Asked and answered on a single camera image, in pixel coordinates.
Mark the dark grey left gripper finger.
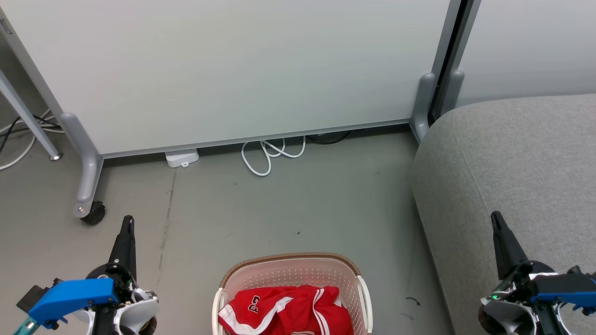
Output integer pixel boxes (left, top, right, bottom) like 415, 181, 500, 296
108, 215, 137, 280

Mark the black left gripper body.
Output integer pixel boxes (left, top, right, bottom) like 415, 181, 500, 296
86, 263, 140, 305

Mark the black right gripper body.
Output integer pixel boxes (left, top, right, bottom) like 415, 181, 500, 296
494, 261, 557, 298

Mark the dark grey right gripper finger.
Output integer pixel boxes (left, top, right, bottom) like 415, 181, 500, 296
490, 211, 529, 280

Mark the red jersey with white trim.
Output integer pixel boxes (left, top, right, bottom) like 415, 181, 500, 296
218, 288, 298, 335

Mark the grey fabric sofa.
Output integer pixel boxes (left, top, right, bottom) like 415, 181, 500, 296
411, 93, 596, 335

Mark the black caster wheel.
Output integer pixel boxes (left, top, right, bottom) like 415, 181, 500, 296
80, 201, 106, 226

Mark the grey partition foot with caster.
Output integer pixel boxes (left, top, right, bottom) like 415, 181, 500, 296
60, 112, 104, 219

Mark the white power adapter box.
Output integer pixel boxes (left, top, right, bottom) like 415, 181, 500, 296
165, 148, 200, 168

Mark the grey metal table leg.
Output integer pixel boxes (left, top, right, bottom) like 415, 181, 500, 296
0, 70, 63, 161

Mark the beige perforated laundry basket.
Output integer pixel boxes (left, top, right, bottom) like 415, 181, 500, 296
212, 253, 374, 335

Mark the grey upright partition foot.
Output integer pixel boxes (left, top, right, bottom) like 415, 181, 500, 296
440, 70, 465, 117
410, 72, 438, 142

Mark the narrow white partition panel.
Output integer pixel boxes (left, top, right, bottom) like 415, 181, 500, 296
454, 0, 596, 108

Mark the large white partition panel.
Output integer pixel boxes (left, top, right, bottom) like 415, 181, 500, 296
0, 0, 462, 158

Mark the teal left camera connector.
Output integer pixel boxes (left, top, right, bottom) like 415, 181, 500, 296
13, 316, 41, 335

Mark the white floor cable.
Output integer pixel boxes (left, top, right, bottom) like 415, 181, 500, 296
0, 109, 66, 171

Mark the black floor cable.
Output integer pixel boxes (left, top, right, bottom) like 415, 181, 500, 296
0, 115, 62, 154

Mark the coiled white power cable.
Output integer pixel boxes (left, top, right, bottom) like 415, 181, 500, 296
241, 136, 307, 177

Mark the black cable under partition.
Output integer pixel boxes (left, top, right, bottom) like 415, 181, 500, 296
307, 131, 352, 145

